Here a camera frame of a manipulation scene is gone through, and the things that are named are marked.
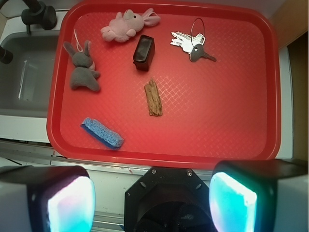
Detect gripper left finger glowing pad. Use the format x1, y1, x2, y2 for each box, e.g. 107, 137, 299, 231
0, 166, 95, 232

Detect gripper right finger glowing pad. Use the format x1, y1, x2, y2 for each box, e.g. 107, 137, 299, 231
209, 159, 309, 232

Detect blue sponge block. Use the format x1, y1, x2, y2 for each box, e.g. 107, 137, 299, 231
81, 117, 124, 150

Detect gray sink basin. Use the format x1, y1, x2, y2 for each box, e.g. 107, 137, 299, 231
0, 30, 59, 118

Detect gray plush bunny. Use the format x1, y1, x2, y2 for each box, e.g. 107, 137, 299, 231
63, 41, 100, 92

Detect brown wood piece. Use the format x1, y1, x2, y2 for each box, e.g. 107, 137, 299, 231
144, 78, 163, 116

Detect red plastic tray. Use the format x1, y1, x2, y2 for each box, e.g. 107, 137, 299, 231
47, 0, 281, 169

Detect black rectangular box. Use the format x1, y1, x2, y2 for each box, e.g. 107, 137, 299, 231
133, 35, 155, 72

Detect black faucet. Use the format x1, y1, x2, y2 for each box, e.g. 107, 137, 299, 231
0, 0, 58, 65

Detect pink plush bunny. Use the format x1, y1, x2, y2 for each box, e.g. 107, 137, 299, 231
100, 8, 161, 43

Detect silver keys on ring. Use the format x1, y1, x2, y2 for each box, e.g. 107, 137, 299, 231
170, 18, 217, 62

